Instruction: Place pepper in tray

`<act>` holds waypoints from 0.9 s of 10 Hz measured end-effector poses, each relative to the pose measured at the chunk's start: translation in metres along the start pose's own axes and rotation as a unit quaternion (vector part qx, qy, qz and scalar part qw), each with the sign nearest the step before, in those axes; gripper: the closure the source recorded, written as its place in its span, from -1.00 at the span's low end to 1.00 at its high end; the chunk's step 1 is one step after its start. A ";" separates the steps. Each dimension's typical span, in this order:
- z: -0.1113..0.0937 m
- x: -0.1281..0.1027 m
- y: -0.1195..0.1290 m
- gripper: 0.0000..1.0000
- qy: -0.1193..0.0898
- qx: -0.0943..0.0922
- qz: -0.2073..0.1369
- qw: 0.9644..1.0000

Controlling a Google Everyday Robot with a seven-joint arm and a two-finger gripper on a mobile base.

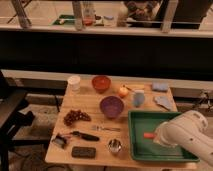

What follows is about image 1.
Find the red pepper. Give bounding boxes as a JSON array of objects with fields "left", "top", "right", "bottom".
[{"left": 143, "top": 132, "right": 155, "bottom": 139}]

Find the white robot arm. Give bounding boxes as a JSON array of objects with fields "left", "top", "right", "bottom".
[{"left": 153, "top": 110, "right": 213, "bottom": 166}]

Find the green plastic tray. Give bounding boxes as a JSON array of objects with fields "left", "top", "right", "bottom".
[{"left": 128, "top": 110, "right": 199, "bottom": 163}]

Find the red-orange bowl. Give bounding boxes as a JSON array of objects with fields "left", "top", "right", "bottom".
[{"left": 92, "top": 75, "right": 111, "bottom": 93}]

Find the orange apple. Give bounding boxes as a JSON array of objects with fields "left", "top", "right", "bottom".
[{"left": 118, "top": 87, "right": 129, "bottom": 98}]

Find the purple bowl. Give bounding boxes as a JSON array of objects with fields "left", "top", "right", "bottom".
[{"left": 99, "top": 96, "right": 124, "bottom": 119}]

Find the white plastic cup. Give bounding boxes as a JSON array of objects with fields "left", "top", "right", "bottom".
[{"left": 67, "top": 75, "right": 81, "bottom": 91}]

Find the light blue mug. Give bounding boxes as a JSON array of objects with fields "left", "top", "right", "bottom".
[{"left": 133, "top": 91, "right": 145, "bottom": 107}]

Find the bunch of dark grapes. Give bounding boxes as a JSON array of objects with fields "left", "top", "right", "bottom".
[{"left": 63, "top": 110, "right": 91, "bottom": 126}]

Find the blue sponge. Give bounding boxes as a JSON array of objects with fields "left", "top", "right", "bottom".
[{"left": 152, "top": 83, "right": 169, "bottom": 92}]

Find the small metal cup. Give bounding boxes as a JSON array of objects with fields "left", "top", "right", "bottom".
[{"left": 108, "top": 139, "right": 122, "bottom": 154}]

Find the grey-blue cloth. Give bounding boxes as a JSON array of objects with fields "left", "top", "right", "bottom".
[{"left": 154, "top": 96, "right": 172, "bottom": 111}]

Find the dark rectangular sponge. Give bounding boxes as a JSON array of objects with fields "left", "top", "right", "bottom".
[{"left": 71, "top": 146, "right": 96, "bottom": 158}]

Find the black chair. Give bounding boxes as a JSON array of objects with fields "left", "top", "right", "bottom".
[{"left": 0, "top": 71, "right": 35, "bottom": 171}]

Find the black-handled knife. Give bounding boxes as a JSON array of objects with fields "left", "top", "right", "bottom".
[{"left": 71, "top": 131, "right": 100, "bottom": 141}]

